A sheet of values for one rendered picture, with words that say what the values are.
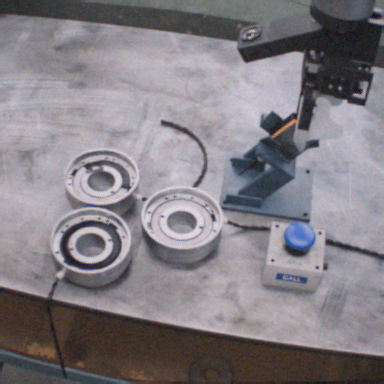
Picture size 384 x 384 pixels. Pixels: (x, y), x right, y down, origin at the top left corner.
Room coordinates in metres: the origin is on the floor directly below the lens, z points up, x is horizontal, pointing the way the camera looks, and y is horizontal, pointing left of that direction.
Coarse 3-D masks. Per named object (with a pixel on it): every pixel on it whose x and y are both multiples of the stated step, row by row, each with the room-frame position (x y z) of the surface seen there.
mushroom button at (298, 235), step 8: (296, 224) 0.55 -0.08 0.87; (304, 224) 0.56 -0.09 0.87; (288, 232) 0.54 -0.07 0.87; (296, 232) 0.54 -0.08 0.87; (304, 232) 0.54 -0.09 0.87; (312, 232) 0.54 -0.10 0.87; (288, 240) 0.53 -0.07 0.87; (296, 240) 0.53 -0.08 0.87; (304, 240) 0.53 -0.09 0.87; (312, 240) 0.53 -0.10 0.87; (296, 248) 0.52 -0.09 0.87; (304, 248) 0.52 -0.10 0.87
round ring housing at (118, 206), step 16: (80, 160) 0.65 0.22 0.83; (128, 160) 0.66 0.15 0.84; (64, 176) 0.61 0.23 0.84; (96, 176) 0.63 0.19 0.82; (112, 176) 0.63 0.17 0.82; (96, 192) 0.60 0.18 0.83; (112, 192) 0.60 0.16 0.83; (128, 192) 0.59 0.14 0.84; (80, 208) 0.57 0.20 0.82; (112, 208) 0.57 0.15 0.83; (128, 208) 0.60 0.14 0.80
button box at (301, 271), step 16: (272, 224) 0.57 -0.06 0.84; (288, 224) 0.58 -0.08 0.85; (272, 240) 0.55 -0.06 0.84; (320, 240) 0.56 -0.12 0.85; (272, 256) 0.52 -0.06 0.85; (288, 256) 0.53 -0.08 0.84; (304, 256) 0.53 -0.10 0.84; (320, 256) 0.53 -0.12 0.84; (272, 272) 0.51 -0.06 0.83; (288, 272) 0.51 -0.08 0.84; (304, 272) 0.51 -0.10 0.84; (320, 272) 0.51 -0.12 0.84; (288, 288) 0.51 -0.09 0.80; (304, 288) 0.51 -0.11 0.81
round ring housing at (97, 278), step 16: (96, 208) 0.56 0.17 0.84; (64, 224) 0.53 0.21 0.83; (80, 240) 0.52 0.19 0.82; (96, 240) 0.53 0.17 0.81; (128, 240) 0.52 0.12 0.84; (80, 256) 0.49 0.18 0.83; (128, 256) 0.50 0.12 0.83; (64, 272) 0.46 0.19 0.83; (80, 272) 0.46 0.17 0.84; (96, 272) 0.46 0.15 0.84; (112, 272) 0.47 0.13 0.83
